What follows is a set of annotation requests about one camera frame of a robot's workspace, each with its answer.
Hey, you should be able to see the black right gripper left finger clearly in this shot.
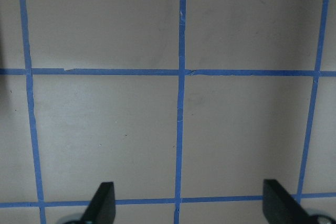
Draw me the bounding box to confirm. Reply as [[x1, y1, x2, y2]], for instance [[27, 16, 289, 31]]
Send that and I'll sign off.
[[79, 182, 116, 224]]

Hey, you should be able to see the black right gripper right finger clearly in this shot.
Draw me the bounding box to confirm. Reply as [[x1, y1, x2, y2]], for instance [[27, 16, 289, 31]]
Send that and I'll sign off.
[[262, 179, 319, 224]]

